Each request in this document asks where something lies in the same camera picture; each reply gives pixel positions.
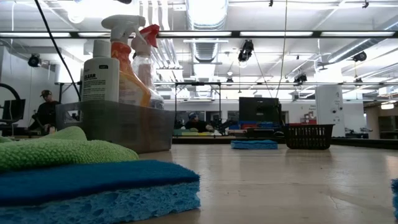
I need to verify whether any clear spray bottle red trigger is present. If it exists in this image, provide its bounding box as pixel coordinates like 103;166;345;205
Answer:
131;24;165;110

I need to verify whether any person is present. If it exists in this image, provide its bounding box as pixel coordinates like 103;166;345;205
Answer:
185;111;215;133
27;89;62;134

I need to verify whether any clear grey plastic bin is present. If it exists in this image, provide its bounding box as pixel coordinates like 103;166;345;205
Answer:
55;99;176;155

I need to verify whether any orange spray bottle white trigger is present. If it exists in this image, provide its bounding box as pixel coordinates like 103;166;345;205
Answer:
101;14;152;108

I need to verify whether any white labelled plastic bottle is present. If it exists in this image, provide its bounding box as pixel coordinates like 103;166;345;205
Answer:
81;39;121;103

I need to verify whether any white background column unit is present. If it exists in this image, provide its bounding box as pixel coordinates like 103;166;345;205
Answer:
314;84;346;138

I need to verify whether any black background monitor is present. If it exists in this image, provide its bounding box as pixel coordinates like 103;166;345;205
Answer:
1;99;26;124

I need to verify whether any black looped cable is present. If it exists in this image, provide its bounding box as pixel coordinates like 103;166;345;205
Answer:
0;82;23;124

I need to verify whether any black overhead crossbar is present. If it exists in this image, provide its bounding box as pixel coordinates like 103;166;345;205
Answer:
0;30;398;39

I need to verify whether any black aluminium table frame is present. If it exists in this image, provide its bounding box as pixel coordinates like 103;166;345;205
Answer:
0;134;398;149

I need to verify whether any black background screen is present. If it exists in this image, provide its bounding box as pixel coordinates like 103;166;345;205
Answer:
238;96;282;124

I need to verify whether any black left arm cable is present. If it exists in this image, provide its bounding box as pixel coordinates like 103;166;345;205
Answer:
33;0;82;102

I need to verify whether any black mesh plastic basket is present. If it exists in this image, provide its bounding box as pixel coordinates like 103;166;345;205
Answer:
283;123;335;151

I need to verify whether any blue kitchen sponge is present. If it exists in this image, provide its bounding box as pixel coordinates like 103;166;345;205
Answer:
230;139;279;150
390;177;398;222
0;160;201;224

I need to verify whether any green microfibre cloth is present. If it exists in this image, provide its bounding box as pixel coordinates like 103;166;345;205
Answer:
0;126;140;172

